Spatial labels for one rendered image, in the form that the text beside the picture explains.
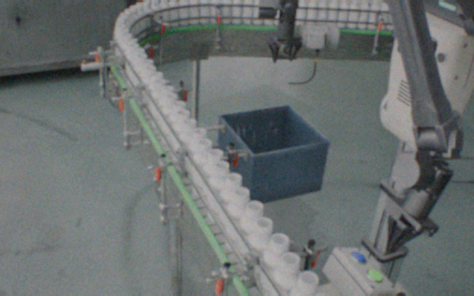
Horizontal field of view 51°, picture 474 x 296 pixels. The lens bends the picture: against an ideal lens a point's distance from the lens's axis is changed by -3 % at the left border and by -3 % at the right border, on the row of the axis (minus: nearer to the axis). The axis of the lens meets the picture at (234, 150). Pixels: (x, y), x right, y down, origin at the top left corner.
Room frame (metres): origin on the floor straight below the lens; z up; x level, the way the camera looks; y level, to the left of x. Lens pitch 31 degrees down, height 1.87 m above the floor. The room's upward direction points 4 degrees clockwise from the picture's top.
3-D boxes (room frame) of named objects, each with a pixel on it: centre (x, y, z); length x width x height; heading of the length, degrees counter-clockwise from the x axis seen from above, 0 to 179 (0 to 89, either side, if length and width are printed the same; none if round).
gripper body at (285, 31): (1.69, -0.14, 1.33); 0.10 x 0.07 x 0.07; 114
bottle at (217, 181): (1.08, 0.03, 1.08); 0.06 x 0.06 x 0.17
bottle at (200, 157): (1.19, 0.08, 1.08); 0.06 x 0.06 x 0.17
